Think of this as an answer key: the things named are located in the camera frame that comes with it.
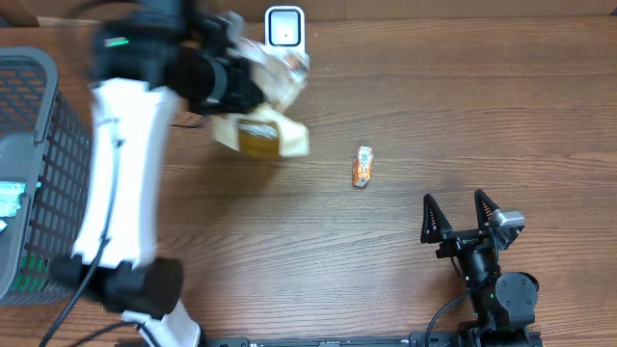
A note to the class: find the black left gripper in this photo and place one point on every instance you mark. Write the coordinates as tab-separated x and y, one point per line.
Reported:
250	93

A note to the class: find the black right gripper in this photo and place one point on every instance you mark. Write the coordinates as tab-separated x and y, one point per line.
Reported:
457	241

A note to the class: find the clear brown snack bag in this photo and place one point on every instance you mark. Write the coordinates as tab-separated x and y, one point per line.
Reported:
265	131

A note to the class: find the orange snack packet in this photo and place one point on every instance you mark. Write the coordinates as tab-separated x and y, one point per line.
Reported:
362	166

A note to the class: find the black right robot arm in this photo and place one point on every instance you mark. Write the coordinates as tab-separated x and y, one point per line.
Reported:
503	303

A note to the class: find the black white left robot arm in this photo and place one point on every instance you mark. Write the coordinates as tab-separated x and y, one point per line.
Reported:
145	66

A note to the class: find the white barcode scanner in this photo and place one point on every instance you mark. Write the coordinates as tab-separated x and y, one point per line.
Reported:
285	27

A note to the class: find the blue packaged item in basket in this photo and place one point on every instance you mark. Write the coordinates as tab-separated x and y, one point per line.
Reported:
10	192

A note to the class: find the grey plastic mesh basket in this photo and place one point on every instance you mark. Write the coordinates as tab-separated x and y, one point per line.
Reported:
45	145

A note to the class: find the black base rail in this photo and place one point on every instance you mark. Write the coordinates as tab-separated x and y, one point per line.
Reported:
328	342

